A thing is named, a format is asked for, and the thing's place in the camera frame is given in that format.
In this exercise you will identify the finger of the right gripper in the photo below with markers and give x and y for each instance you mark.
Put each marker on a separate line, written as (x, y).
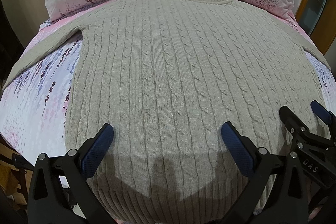
(323, 114)
(292, 122)

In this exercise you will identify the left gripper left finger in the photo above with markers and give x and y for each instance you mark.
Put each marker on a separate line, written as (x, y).
(59, 192)

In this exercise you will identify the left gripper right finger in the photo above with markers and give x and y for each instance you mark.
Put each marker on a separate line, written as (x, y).
(287, 201)

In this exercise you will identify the pink floral bed sheet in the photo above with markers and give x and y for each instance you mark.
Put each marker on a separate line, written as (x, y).
(36, 98)

